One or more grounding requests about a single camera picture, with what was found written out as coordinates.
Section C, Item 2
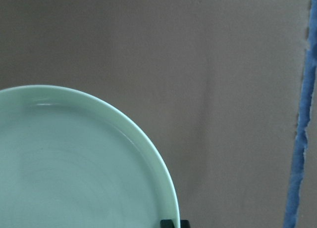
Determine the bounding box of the brown paper table cover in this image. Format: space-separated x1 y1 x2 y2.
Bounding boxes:
0 0 311 228

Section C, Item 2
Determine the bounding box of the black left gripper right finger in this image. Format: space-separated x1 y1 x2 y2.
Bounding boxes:
180 220 191 228

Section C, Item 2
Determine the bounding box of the light green plate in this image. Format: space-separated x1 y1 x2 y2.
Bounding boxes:
0 85 180 228

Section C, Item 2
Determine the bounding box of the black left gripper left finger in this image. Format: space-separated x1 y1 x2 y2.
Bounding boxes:
160 220 175 228

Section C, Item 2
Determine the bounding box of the blue tape strip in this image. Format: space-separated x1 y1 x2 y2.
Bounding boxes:
283 0 317 228

